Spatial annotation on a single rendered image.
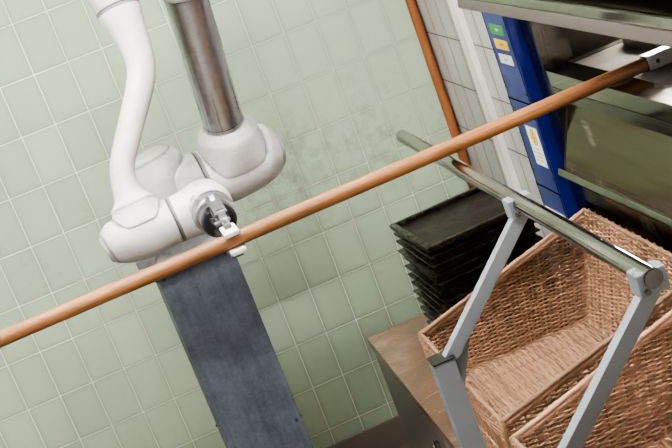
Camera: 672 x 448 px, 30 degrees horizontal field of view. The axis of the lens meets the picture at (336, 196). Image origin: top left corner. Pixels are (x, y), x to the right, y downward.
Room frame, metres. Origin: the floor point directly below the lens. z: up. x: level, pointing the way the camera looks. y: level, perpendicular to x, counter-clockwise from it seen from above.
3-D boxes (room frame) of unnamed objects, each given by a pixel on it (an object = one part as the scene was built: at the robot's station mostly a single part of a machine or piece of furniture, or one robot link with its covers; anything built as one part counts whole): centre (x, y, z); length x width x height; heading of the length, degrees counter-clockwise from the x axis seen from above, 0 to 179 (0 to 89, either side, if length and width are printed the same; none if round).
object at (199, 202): (2.55, 0.25, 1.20); 0.09 x 0.06 x 0.09; 99
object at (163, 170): (3.05, 0.39, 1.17); 0.18 x 0.16 x 0.22; 104
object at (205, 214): (2.48, 0.24, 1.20); 0.09 x 0.07 x 0.08; 9
